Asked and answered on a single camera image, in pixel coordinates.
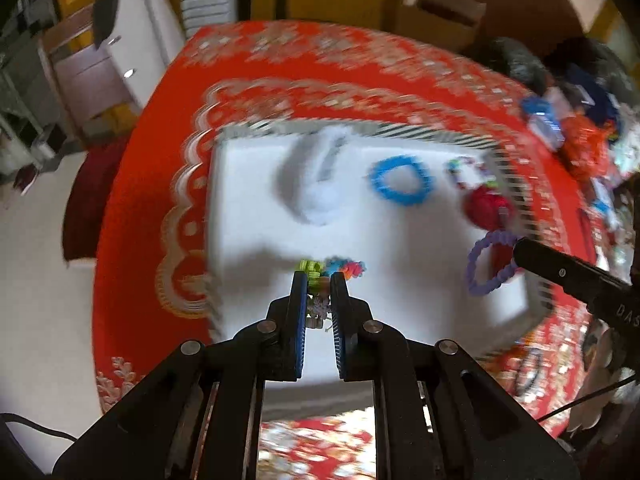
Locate red plastic bag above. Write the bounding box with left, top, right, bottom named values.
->
left=561, top=115, right=616, bottom=182

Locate red floral tablecloth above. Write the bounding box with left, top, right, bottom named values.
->
left=92, top=20, right=609, bottom=480

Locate dark red seat cushion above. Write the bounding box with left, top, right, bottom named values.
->
left=62, top=136, right=129, bottom=263

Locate white fluffy scrunchie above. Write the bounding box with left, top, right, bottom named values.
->
left=277, top=125, right=355, bottom=226

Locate wooden chair with coat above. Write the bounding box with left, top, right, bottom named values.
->
left=38, top=6, right=134, bottom=141

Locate dark blue cap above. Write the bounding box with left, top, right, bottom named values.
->
left=567, top=64, right=620, bottom=127

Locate red velvet bow clip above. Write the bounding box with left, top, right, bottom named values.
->
left=463, top=184, right=515, bottom=278

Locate wooden chair behind table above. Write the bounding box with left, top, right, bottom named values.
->
left=381, top=0, right=487, bottom=52

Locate purple bead bracelet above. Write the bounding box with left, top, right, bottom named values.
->
left=465, top=230, right=524, bottom=297

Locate round dark wooden tabletop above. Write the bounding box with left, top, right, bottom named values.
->
left=474, top=0, right=584, bottom=58

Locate striped white jewelry tray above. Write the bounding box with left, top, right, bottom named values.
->
left=207, top=120, right=553, bottom=358

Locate blue tissue pack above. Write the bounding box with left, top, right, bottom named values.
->
left=520, top=96, right=565, bottom=152

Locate blue bead bracelet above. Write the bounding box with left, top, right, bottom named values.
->
left=368, top=154, right=435, bottom=207

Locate multicolour large bead bracelet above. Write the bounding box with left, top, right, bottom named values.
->
left=447, top=155, right=501, bottom=192

